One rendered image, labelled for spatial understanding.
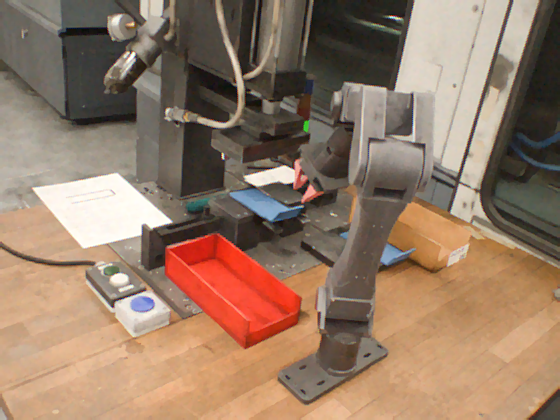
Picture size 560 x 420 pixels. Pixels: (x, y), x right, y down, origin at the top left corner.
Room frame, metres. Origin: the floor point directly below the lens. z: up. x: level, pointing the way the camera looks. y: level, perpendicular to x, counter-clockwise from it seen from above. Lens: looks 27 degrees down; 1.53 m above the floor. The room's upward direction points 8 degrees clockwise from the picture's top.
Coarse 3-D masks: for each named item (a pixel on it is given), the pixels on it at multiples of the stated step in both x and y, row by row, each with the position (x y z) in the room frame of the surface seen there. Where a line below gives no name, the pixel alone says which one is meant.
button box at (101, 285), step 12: (0, 240) 0.91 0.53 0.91; (12, 252) 0.88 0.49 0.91; (60, 264) 0.86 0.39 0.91; (72, 264) 0.87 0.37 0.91; (96, 264) 0.85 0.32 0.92; (108, 264) 0.85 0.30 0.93; (120, 264) 0.86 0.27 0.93; (96, 276) 0.81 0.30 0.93; (108, 276) 0.81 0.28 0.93; (132, 276) 0.83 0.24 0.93; (96, 288) 0.80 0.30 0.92; (108, 288) 0.78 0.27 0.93; (120, 288) 0.79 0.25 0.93; (132, 288) 0.79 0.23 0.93; (144, 288) 0.80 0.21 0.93; (108, 300) 0.76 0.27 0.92
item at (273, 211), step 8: (232, 192) 1.09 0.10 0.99; (240, 192) 1.10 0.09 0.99; (248, 192) 1.11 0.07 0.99; (256, 192) 1.11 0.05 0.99; (248, 200) 1.06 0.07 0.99; (264, 200) 1.08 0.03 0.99; (272, 200) 1.09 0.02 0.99; (256, 208) 1.03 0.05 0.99; (264, 208) 1.04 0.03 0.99; (272, 208) 1.05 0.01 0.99; (280, 208) 1.05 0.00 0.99; (296, 208) 1.02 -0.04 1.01; (264, 216) 1.01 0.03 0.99; (272, 216) 1.01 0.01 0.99; (280, 216) 1.00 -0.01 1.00; (288, 216) 1.02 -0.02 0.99
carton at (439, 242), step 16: (352, 208) 1.20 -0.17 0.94; (416, 208) 1.21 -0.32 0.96; (400, 224) 1.10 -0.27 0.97; (416, 224) 1.20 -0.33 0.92; (432, 224) 1.18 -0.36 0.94; (448, 224) 1.15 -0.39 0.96; (400, 240) 1.10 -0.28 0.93; (416, 240) 1.07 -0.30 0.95; (432, 240) 1.04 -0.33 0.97; (448, 240) 1.14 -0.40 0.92; (464, 240) 1.11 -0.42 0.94; (416, 256) 1.06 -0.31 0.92; (432, 256) 1.04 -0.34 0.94; (448, 256) 1.06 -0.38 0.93; (464, 256) 1.11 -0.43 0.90; (432, 272) 1.03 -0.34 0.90
